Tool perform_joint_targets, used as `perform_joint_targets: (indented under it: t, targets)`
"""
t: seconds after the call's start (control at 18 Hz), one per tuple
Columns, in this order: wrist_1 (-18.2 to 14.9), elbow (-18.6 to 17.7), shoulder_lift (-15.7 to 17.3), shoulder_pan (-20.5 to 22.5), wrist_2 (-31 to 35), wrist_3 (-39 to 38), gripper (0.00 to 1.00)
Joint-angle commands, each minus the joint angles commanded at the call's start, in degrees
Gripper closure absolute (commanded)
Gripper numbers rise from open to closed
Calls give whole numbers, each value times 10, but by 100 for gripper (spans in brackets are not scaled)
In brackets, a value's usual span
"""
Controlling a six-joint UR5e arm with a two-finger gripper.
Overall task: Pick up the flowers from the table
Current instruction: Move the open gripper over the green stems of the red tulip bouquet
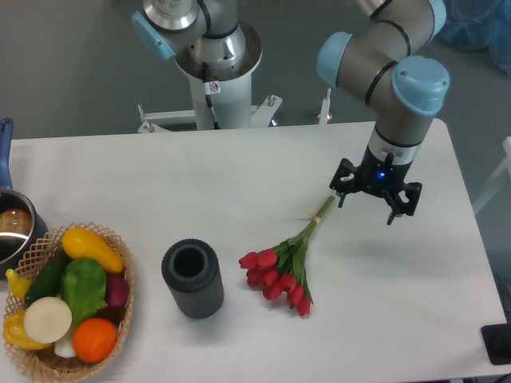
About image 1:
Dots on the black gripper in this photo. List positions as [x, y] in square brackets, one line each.
[374, 176]

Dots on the red tulip bouquet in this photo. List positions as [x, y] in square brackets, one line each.
[281, 269]

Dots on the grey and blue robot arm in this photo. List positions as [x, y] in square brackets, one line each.
[381, 68]

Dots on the blue plastic bag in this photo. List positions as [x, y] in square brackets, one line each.
[477, 26]

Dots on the black device at table edge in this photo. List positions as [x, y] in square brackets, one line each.
[496, 338]

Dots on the dark grey ribbed vase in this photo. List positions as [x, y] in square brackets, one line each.
[191, 271]

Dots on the purple red onion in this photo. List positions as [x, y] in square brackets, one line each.
[117, 290]

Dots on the yellow squash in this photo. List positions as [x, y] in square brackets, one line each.
[79, 243]

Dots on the green lettuce leaf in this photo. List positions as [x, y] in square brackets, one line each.
[83, 287]

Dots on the orange fruit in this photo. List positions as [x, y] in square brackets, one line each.
[94, 339]

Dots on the green cucumber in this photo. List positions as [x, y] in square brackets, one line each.
[47, 283]

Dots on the white green leek stalk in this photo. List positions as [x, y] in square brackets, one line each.
[64, 346]

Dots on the white onion half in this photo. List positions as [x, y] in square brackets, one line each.
[47, 320]

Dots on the woven wicker basket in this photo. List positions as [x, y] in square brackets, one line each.
[44, 365]

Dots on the yellow bell pepper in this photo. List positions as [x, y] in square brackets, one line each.
[15, 334]

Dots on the white frame at right edge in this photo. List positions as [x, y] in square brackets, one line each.
[494, 182]

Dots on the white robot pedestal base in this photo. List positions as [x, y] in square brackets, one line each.
[219, 73]

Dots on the blue handled saucepan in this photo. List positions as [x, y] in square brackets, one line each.
[21, 225]

